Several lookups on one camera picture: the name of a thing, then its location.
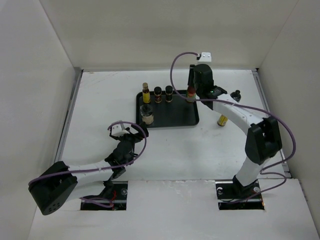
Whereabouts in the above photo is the tall green sauce bottle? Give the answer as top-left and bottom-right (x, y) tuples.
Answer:
(186, 85), (196, 103)

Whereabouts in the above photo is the white shaker black cap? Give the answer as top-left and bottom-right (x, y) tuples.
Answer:
(140, 103), (154, 125)
(230, 89), (242, 103)

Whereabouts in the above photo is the small yellow-label bottle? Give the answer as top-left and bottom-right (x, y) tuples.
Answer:
(217, 114), (228, 127)
(142, 82), (151, 104)

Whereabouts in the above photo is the small dark spice jar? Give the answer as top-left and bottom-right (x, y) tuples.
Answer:
(165, 85), (173, 103)

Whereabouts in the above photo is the small brown spice jar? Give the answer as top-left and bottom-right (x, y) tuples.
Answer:
(154, 86), (162, 104)

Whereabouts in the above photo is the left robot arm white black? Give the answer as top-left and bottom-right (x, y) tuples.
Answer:
(28, 121), (149, 216)

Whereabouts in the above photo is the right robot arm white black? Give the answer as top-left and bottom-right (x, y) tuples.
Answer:
(188, 63), (282, 198)

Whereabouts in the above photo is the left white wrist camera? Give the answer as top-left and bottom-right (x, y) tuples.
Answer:
(108, 121), (128, 137)

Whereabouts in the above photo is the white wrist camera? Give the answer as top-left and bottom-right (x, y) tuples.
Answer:
(108, 121), (128, 137)
(196, 52), (212, 63)

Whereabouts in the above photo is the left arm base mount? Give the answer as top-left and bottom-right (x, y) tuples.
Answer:
(80, 181), (128, 211)

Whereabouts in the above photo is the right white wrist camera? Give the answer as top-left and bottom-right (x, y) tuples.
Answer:
(196, 52), (212, 63)

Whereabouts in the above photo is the right aluminium table rail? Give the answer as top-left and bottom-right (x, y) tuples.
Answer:
(251, 68), (292, 179)

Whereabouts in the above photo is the aluminium table rail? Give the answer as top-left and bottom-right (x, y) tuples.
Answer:
(251, 68), (292, 179)
(52, 67), (84, 164)

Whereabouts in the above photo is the left aluminium table rail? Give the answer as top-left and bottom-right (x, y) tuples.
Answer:
(52, 67), (84, 164)

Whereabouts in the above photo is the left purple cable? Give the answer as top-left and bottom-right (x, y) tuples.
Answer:
(27, 121), (148, 209)

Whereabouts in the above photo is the purple cable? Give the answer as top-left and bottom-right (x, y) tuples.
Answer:
(169, 51), (297, 204)
(27, 121), (148, 209)

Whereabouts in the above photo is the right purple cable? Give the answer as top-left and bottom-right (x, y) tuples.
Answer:
(169, 51), (297, 204)

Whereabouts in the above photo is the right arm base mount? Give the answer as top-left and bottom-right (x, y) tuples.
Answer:
(215, 180), (265, 211)

